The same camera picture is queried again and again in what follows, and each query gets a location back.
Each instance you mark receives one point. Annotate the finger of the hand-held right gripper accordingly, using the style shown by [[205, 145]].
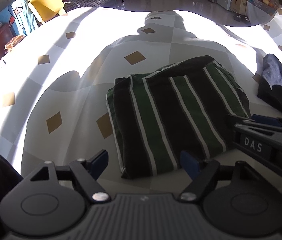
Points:
[[265, 119], [240, 123]]

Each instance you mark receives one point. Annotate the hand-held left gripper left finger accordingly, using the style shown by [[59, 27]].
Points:
[[101, 162]]

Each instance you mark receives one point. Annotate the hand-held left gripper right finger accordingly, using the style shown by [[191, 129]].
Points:
[[189, 163]]

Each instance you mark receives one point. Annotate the black garment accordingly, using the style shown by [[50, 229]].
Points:
[[275, 80]]

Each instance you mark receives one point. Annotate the green striped shirt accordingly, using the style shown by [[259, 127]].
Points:
[[168, 110]]

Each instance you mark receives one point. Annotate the black slipper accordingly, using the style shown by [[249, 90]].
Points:
[[245, 19], [237, 17]]

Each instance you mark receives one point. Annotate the side table with clear cover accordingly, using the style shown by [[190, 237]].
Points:
[[260, 13]]

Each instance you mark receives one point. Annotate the brown cardboard box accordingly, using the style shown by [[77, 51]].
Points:
[[239, 2]]

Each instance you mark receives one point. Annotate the brown snack wrapper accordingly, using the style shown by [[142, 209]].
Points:
[[15, 43]]

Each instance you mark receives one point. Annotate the yellow plastic chair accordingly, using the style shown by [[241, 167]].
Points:
[[46, 5]]

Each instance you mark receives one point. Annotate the blue cartoon printed cloth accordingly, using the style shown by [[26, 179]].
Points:
[[16, 17]]

